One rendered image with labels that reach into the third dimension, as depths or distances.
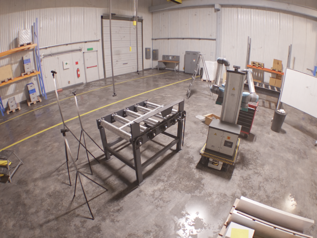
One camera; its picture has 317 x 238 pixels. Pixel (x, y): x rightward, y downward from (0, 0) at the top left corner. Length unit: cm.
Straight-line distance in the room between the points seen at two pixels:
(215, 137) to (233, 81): 103
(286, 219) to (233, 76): 237
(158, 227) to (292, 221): 180
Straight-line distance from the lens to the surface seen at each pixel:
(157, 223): 232
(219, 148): 291
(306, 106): 578
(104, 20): 1240
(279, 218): 234
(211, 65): 1033
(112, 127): 254
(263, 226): 204
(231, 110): 302
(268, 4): 1177
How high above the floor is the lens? 209
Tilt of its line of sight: 26 degrees down
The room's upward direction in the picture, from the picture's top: straight up
